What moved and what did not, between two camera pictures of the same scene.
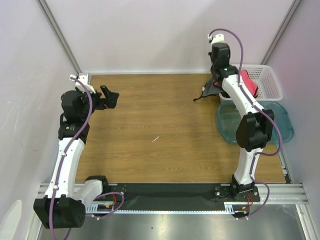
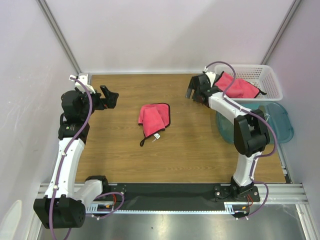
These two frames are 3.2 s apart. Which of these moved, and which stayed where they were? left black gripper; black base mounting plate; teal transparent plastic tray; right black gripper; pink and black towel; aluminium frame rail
Moved: right black gripper; pink and black towel
Stayed: black base mounting plate; teal transparent plastic tray; aluminium frame rail; left black gripper
